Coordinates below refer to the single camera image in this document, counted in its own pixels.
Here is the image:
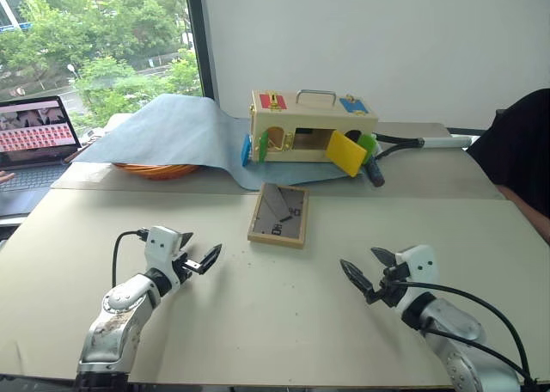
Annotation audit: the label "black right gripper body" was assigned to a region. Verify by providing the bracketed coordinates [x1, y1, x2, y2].
[372, 262, 410, 309]

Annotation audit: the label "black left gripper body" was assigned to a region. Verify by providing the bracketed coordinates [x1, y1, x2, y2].
[172, 254, 203, 284]

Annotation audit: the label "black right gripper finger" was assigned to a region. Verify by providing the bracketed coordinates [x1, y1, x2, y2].
[339, 259, 379, 306]
[370, 247, 399, 266]

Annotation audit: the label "laptop computer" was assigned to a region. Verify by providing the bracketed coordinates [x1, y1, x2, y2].
[0, 95, 83, 193]

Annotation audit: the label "blue cloth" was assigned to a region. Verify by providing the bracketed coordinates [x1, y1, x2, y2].
[70, 93, 366, 192]

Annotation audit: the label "wooden lock box, coloured doors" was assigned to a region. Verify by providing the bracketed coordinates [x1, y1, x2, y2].
[240, 89, 380, 179]

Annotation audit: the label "person in black shirt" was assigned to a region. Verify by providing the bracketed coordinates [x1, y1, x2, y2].
[466, 88, 550, 219]

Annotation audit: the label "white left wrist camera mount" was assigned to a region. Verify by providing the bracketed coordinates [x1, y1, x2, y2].
[144, 225, 184, 290]

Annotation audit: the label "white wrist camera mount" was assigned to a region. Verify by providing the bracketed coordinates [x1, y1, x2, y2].
[394, 244, 441, 312]
[144, 225, 184, 290]

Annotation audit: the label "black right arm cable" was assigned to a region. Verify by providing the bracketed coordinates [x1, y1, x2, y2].
[388, 279, 541, 387]

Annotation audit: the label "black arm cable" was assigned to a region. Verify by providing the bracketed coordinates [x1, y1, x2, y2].
[388, 279, 541, 387]
[111, 228, 150, 288]

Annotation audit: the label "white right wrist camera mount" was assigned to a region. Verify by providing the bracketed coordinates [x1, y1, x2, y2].
[394, 244, 441, 312]

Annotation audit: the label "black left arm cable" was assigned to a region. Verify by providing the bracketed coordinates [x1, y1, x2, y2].
[111, 228, 150, 288]

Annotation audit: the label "wooden picture frame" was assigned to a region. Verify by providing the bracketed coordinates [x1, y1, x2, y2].
[247, 182, 310, 250]

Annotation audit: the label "dark cylindrical tool handle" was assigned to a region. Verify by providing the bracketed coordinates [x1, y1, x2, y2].
[363, 159, 387, 188]

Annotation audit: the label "black tool with white handle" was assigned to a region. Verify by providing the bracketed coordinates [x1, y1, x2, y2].
[372, 131, 473, 159]

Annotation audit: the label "black window frame post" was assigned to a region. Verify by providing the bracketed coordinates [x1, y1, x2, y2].
[183, 0, 221, 106]

